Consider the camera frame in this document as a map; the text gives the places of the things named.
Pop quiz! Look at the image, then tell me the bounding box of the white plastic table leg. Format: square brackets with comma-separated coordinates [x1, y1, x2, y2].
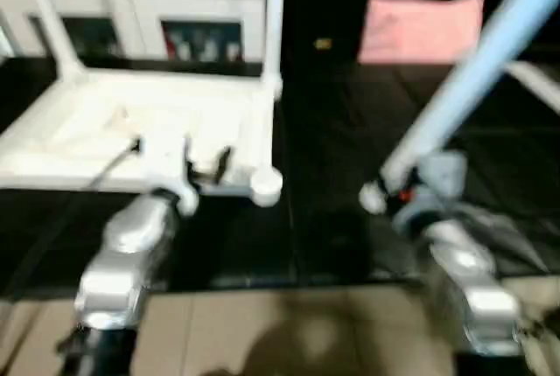
[16, 0, 87, 81]
[357, 0, 560, 216]
[261, 0, 288, 102]

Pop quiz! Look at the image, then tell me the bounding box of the black work mat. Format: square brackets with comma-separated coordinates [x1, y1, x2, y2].
[0, 54, 560, 300]

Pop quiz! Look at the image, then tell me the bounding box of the white glass-door cabinet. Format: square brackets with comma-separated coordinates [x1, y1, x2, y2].
[0, 0, 269, 64]

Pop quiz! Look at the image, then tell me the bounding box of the pink printed pillow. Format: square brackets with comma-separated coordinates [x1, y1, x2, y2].
[357, 0, 487, 67]

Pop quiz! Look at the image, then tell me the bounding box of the black sofa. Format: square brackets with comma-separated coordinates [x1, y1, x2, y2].
[282, 0, 560, 66]

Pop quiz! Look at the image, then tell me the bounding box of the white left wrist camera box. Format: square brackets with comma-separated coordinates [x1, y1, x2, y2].
[135, 136, 202, 218]

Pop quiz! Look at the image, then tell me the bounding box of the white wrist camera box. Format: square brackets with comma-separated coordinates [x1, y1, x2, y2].
[135, 136, 202, 218]
[416, 150, 470, 216]

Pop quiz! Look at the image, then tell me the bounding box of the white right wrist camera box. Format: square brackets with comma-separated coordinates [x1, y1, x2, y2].
[416, 150, 470, 216]

